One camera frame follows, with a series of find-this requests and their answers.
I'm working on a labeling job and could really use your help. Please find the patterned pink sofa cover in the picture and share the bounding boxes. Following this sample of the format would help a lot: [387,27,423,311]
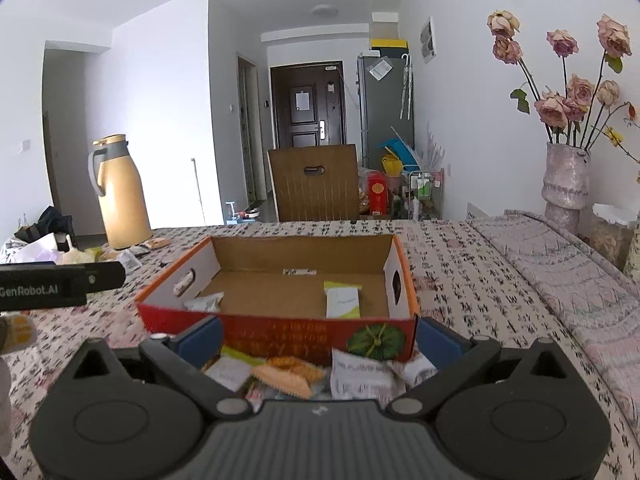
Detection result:
[472,211,639,419]

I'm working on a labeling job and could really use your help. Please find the red cardboard pumpkin box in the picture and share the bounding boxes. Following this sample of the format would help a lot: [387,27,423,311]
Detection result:
[134,234,419,365]

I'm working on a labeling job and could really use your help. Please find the red gift box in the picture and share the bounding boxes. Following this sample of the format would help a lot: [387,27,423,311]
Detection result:
[368,171,388,216]

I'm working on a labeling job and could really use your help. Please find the dried pink rose bouquet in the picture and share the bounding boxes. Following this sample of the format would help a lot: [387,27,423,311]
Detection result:
[487,10,639,162]

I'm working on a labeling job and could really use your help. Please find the dark brown entrance door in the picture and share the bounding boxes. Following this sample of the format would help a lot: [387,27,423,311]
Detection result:
[270,62,346,148]

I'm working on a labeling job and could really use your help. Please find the white green snack packet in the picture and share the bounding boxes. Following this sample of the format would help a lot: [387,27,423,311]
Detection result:
[323,281,361,318]

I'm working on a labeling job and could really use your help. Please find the calligraphy print tablecloth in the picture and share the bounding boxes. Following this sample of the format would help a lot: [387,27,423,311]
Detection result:
[1,221,639,479]

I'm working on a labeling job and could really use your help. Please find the orange cracker snack packet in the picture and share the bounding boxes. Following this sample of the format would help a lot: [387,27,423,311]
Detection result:
[252,356,326,400]

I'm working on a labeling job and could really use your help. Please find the pink textured flower vase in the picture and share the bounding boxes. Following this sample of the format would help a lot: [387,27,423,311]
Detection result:
[541,143,591,234]

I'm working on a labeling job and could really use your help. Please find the grey refrigerator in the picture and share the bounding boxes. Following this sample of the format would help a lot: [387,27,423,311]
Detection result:
[357,51,414,170]

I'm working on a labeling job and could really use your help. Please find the tan thermos jug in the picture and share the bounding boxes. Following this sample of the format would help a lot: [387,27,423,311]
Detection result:
[88,134,152,250]

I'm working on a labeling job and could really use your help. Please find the white printed snack packet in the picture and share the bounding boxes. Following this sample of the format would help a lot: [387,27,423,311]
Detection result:
[330,349,407,408]

